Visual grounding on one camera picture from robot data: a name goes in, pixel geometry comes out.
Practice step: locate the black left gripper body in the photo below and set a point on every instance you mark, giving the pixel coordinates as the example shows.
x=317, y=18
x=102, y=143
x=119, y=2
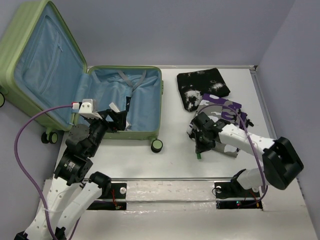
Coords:
x=100, y=126

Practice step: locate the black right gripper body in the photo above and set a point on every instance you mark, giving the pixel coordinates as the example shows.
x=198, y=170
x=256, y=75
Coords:
x=202, y=142

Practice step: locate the purple camouflage garment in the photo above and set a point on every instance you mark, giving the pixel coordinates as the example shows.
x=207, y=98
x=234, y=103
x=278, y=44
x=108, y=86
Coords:
x=216, y=112

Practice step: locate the green black tube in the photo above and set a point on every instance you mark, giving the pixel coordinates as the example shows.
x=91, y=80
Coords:
x=199, y=155

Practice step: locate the black white tie-dye shirt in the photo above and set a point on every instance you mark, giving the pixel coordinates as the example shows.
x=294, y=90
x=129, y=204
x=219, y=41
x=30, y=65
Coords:
x=193, y=85

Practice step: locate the green hard-shell suitcase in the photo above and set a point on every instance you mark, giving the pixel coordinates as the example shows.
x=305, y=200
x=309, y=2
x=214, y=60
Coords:
x=42, y=68

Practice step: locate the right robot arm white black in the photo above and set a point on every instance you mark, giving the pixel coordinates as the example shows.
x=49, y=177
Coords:
x=278, y=163

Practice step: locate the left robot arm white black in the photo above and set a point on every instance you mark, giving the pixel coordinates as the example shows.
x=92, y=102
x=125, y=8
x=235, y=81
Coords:
x=59, y=214

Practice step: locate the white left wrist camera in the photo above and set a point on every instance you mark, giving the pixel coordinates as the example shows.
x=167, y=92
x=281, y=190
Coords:
x=88, y=109

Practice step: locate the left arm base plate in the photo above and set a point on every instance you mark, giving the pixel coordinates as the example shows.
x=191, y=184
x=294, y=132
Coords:
x=112, y=200

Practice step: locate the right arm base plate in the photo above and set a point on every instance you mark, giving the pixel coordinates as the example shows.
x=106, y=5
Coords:
x=228, y=199

